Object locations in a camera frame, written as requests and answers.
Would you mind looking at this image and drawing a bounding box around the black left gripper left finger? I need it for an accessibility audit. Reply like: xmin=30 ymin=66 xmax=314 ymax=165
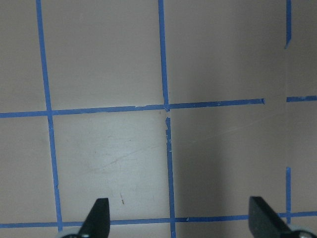
xmin=76 ymin=198 xmax=109 ymax=238

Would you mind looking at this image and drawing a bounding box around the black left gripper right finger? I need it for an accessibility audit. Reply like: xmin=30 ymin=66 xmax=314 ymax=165
xmin=249 ymin=196 xmax=297 ymax=238

